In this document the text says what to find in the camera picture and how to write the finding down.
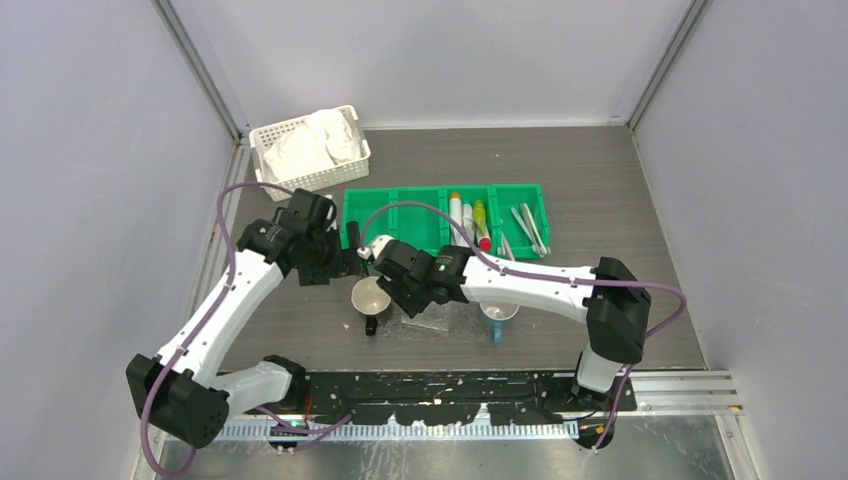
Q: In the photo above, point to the white toothpaste tube orange cap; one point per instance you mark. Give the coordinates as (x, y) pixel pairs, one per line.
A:
(456, 216)

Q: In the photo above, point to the green compartment organizer bin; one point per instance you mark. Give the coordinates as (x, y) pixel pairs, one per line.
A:
(429, 231)

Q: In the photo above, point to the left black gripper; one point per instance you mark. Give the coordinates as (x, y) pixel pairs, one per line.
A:
(322, 276)

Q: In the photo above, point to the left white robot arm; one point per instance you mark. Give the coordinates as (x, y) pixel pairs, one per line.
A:
(180, 389)

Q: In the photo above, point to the blue mug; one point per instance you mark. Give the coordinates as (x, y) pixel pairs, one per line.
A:
(495, 316)

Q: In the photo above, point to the black mug cream inside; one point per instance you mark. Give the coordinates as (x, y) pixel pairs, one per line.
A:
(371, 302)

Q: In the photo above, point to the yellow toothpaste tube red cap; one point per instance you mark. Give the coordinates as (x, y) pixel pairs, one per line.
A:
(482, 234)

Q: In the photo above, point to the white slotted cable duct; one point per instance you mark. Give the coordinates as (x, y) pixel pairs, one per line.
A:
(263, 430)

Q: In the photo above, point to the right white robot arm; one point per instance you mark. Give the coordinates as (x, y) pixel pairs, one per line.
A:
(606, 298)

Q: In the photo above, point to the white cloth in basket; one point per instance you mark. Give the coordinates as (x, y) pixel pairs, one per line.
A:
(323, 140)

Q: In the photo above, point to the clear oval textured tray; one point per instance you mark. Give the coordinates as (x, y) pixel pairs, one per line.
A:
(454, 322)

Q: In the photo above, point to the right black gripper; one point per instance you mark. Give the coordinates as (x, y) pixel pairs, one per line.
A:
(410, 308)

